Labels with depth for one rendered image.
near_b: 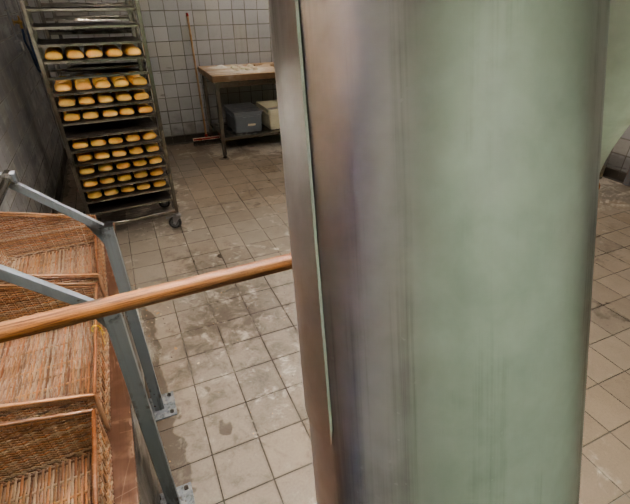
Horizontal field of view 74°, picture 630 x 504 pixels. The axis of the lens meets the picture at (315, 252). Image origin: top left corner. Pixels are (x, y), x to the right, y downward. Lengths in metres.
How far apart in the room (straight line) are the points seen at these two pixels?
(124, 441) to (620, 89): 1.29
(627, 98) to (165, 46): 5.45
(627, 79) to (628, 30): 0.03
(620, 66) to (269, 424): 1.88
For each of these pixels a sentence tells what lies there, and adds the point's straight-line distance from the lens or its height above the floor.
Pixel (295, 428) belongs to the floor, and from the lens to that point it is 1.99.
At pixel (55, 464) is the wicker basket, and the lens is 1.38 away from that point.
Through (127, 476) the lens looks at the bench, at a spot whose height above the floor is 0.58.
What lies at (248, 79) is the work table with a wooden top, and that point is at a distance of 4.96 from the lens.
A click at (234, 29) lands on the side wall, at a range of 5.76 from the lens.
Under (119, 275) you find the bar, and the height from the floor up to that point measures 0.75.
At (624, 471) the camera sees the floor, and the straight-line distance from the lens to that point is 2.25.
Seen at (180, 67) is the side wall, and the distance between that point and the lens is 5.67.
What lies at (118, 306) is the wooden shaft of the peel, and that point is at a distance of 0.73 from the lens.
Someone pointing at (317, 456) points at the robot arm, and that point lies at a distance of 0.17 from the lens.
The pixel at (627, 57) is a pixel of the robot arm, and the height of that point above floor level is 1.59.
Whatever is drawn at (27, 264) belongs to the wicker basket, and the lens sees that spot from 2.28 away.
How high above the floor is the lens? 1.62
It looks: 31 degrees down
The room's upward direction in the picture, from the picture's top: straight up
